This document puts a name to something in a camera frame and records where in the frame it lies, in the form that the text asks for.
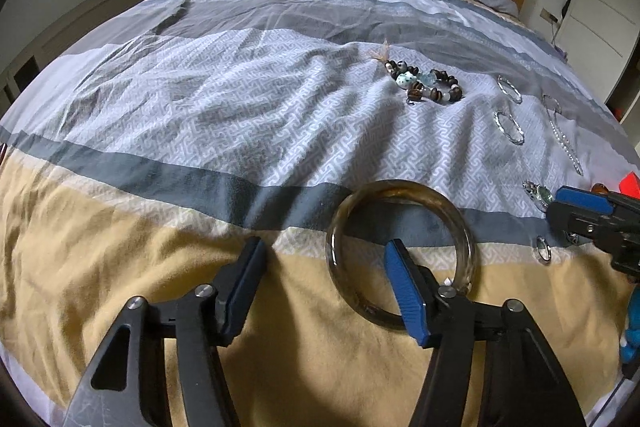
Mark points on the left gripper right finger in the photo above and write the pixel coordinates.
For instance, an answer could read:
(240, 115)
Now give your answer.
(524, 383)

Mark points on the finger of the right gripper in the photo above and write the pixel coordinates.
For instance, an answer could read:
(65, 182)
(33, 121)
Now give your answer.
(603, 230)
(583, 199)

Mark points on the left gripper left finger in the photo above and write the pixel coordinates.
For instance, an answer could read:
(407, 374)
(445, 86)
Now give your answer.
(125, 383)

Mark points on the red jewelry box tray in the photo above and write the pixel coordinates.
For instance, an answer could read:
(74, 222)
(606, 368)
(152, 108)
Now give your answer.
(630, 185)

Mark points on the green stone pendant charm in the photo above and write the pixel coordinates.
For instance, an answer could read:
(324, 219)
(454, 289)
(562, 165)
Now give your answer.
(539, 194)

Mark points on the twisted silver hoop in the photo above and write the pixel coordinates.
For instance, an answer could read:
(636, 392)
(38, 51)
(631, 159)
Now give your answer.
(508, 89)
(509, 127)

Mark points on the dark olive bangle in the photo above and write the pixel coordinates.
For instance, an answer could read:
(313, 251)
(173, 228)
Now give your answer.
(409, 281)

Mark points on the amber orange bangle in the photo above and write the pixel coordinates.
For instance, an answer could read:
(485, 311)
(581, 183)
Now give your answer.
(600, 189)

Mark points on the right blue white gloved hand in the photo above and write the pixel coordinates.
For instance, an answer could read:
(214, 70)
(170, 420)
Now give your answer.
(629, 342)

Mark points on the white wardrobe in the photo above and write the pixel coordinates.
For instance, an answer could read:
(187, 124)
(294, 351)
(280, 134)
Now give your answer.
(600, 37)

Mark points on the striped duvet cover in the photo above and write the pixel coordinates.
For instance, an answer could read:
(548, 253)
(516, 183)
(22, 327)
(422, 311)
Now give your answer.
(139, 160)

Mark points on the wall socket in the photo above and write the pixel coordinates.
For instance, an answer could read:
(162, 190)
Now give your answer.
(549, 17)

